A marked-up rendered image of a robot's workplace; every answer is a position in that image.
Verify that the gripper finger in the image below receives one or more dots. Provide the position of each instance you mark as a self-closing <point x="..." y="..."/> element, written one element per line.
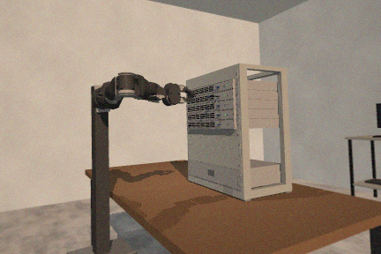
<point x="188" y="91"/>
<point x="183" y="99"/>

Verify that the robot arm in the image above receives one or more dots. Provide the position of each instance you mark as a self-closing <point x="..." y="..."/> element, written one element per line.
<point x="127" y="87"/>

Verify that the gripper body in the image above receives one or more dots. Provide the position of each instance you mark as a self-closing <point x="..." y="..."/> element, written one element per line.
<point x="173" y="94"/>

